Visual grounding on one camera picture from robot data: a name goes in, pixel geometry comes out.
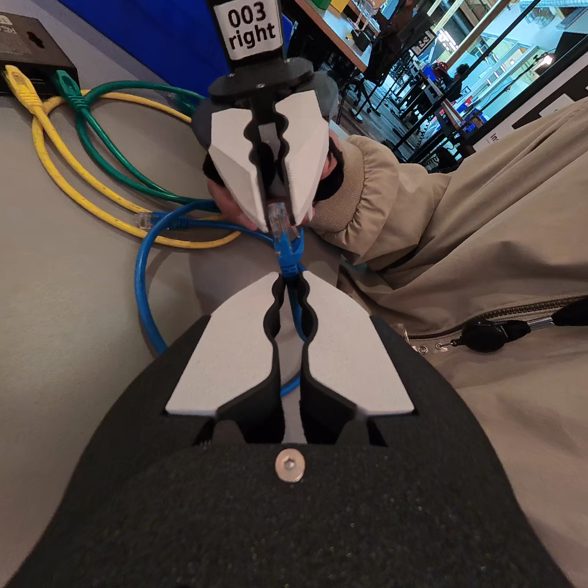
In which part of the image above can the yellow ethernet cable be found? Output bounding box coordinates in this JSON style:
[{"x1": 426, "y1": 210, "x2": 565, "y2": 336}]
[{"x1": 4, "y1": 64, "x2": 242, "y2": 251}]

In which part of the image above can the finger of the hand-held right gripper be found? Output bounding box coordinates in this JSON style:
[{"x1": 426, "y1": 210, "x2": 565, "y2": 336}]
[
  {"x1": 208, "y1": 107, "x2": 272, "y2": 232},
  {"x1": 275, "y1": 89, "x2": 331, "y2": 228}
]

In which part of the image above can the beige jacket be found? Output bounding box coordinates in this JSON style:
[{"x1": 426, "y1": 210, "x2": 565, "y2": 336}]
[{"x1": 337, "y1": 257, "x2": 588, "y2": 588}]

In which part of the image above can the blue ethernet cable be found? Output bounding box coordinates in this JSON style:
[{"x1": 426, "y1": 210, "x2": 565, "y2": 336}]
[{"x1": 133, "y1": 200, "x2": 308, "y2": 398}]

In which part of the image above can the green ethernet cable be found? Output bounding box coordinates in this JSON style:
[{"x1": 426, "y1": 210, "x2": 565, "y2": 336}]
[{"x1": 51, "y1": 69, "x2": 221, "y2": 214}]

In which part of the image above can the black network switch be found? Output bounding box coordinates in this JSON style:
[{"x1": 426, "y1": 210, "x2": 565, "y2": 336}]
[{"x1": 0, "y1": 11, "x2": 81, "y2": 97}]

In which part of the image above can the blue plastic bin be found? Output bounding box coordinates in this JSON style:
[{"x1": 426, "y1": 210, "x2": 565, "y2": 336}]
[{"x1": 57, "y1": 0, "x2": 295, "y2": 99}]

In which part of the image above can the person's right hand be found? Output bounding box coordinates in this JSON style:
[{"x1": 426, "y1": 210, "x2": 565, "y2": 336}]
[{"x1": 204, "y1": 138, "x2": 345, "y2": 232}]

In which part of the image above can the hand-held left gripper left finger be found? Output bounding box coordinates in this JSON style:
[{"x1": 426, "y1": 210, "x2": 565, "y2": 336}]
[{"x1": 163, "y1": 271, "x2": 283, "y2": 445}]

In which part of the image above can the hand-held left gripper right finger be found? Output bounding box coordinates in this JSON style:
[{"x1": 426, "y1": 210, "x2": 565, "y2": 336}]
[{"x1": 298, "y1": 270, "x2": 417, "y2": 445}]

